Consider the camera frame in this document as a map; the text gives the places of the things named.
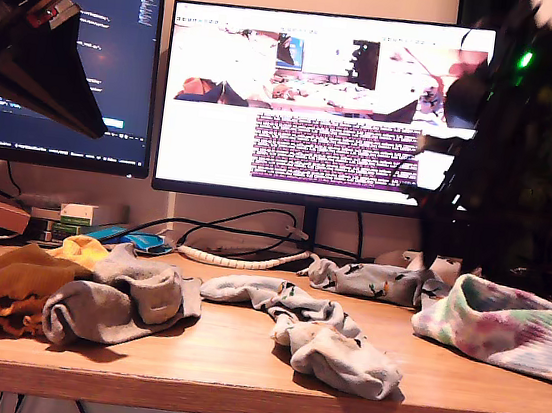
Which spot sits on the pastel tie-dye sock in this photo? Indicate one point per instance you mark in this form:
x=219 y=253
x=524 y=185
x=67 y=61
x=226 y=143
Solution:
x=493 y=324

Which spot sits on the pale toucan print sock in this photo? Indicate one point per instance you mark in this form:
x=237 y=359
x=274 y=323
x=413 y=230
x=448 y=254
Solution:
x=347 y=366
x=372 y=281

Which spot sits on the yellow ribbed frilly sock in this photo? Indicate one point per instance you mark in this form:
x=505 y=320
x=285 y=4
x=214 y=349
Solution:
x=6 y=274
x=82 y=248

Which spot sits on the grey frilly cuff sock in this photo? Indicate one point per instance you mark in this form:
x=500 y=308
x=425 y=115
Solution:
x=154 y=292
x=91 y=315

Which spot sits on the dark code monitor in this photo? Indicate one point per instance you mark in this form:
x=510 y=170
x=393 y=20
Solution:
x=121 y=71

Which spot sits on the black flat object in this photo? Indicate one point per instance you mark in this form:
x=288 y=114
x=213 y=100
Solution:
x=528 y=285

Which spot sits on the black monitor stand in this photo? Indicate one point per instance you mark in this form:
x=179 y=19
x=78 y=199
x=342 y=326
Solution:
x=309 y=225

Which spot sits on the white and green box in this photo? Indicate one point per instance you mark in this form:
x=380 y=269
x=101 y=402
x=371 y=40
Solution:
x=76 y=214

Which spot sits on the white screen monitor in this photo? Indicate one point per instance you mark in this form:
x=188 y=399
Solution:
x=204 y=132

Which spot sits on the dark green box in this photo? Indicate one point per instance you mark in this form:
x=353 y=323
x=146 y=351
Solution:
x=63 y=233

